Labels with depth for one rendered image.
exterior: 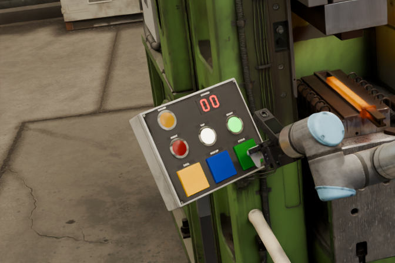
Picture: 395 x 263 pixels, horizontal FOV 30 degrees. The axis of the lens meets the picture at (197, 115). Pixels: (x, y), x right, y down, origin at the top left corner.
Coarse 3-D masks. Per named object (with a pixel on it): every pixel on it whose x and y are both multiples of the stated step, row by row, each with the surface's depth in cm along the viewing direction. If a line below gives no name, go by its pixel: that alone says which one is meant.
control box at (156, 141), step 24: (192, 96) 211; (216, 96) 214; (240, 96) 218; (144, 120) 202; (192, 120) 209; (216, 120) 212; (240, 120) 216; (144, 144) 205; (168, 144) 203; (192, 144) 207; (216, 144) 210; (168, 168) 201; (240, 168) 212; (168, 192) 203
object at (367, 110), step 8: (328, 80) 263; (336, 80) 260; (336, 88) 256; (344, 88) 252; (352, 96) 245; (360, 104) 238; (368, 104) 237; (368, 112) 231; (376, 112) 230; (376, 120) 229
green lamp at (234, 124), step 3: (234, 117) 215; (231, 120) 214; (234, 120) 215; (237, 120) 215; (228, 123) 214; (231, 123) 214; (234, 123) 214; (237, 123) 215; (240, 123) 216; (231, 126) 214; (234, 126) 214; (237, 126) 215; (240, 126) 215; (231, 129) 214; (234, 129) 214; (237, 129) 215
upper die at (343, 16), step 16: (352, 0) 221; (368, 0) 222; (384, 0) 223; (304, 16) 240; (320, 16) 225; (336, 16) 222; (352, 16) 223; (368, 16) 224; (384, 16) 225; (336, 32) 224
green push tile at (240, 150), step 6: (240, 144) 213; (246, 144) 214; (252, 144) 215; (234, 150) 212; (240, 150) 213; (246, 150) 214; (240, 156) 212; (246, 156) 213; (240, 162) 212; (246, 162) 213; (252, 162) 214; (246, 168) 212
